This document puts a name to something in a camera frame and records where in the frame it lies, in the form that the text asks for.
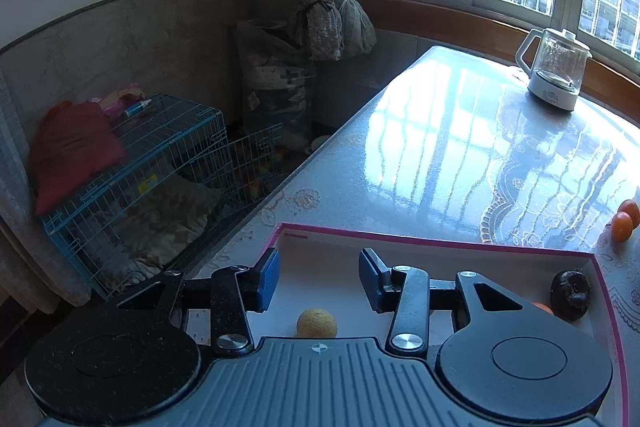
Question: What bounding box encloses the glass kettle with white base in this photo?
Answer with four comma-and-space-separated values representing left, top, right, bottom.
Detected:
515, 28, 593, 112

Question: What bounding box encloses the patterned cushion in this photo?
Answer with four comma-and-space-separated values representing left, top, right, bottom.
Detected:
107, 179, 223, 269

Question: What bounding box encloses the red cloth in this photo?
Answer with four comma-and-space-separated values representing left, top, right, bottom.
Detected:
27, 101, 128, 217

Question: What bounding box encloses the blue wire cage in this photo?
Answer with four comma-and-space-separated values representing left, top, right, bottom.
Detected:
41, 93, 285, 303

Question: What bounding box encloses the blue and white tube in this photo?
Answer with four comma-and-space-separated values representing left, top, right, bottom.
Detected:
124, 99, 154, 118

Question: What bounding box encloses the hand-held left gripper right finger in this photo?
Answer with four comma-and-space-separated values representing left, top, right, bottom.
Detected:
359, 248, 551, 354

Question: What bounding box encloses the pink cloth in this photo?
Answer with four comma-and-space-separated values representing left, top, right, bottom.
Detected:
90, 83, 147, 118

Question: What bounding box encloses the white box with pink rim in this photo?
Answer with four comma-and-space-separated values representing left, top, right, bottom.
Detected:
182, 223, 630, 427

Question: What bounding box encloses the small orange tangerine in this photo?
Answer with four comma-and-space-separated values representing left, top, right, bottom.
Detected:
618, 200, 640, 229
611, 212, 635, 243

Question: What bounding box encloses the small yellow apricot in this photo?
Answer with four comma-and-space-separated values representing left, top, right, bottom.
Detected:
296, 307, 339, 339

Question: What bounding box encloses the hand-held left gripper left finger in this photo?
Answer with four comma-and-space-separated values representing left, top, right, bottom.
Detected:
117, 248, 281, 356

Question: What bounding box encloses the grey patterned sack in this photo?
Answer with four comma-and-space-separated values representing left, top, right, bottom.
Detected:
235, 19, 318, 152

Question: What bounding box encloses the grey lace cloth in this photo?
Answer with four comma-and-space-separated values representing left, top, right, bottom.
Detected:
0, 72, 92, 314

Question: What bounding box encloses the white bowl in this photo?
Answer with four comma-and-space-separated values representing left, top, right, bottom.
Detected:
305, 134, 333, 155

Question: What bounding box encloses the dark mangosteen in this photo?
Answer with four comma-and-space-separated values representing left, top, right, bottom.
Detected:
550, 269, 592, 322

